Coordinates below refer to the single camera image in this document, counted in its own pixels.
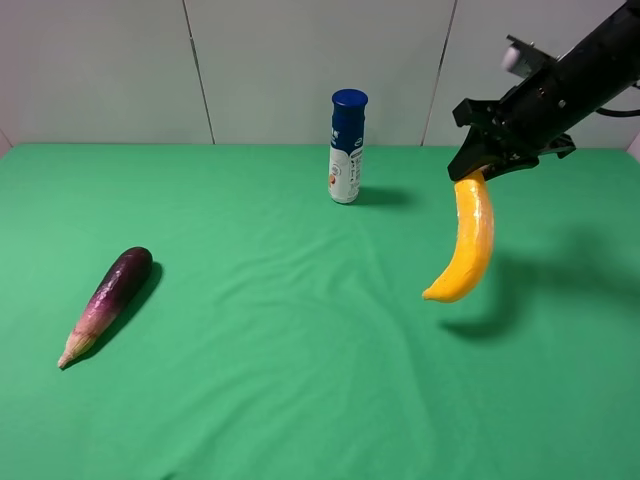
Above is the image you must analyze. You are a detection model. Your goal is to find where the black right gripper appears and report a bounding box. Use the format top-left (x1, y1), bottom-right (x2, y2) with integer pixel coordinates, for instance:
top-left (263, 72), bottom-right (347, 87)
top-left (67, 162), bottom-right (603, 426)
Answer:
top-left (447, 79), bottom-right (578, 181)

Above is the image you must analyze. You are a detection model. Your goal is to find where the purple eggplant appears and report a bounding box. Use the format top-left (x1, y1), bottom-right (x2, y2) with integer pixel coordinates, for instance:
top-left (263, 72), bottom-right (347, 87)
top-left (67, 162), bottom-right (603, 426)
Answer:
top-left (57, 246), bottom-right (153, 369)

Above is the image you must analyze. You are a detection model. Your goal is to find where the blue white bottle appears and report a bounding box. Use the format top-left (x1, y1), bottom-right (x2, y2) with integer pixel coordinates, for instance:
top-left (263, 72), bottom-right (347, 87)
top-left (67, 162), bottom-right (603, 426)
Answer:
top-left (328, 89), bottom-right (368, 204)

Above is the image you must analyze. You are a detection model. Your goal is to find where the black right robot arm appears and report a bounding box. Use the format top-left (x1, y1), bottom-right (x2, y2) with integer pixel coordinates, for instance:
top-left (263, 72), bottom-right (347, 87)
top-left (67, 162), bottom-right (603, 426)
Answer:
top-left (448, 1), bottom-right (639, 181)

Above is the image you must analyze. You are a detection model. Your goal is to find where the yellow banana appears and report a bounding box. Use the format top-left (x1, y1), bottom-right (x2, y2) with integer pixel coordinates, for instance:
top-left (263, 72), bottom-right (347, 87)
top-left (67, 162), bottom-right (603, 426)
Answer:
top-left (422, 170), bottom-right (494, 303)

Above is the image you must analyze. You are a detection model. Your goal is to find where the green table cloth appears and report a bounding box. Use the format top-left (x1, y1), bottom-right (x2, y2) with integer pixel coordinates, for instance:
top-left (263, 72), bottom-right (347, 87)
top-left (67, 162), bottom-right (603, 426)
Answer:
top-left (1, 145), bottom-right (639, 479)

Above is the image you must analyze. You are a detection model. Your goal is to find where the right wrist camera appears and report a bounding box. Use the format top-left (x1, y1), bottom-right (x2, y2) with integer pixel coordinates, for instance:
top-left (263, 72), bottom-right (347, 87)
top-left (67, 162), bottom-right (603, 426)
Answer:
top-left (501, 35), bottom-right (556, 79)

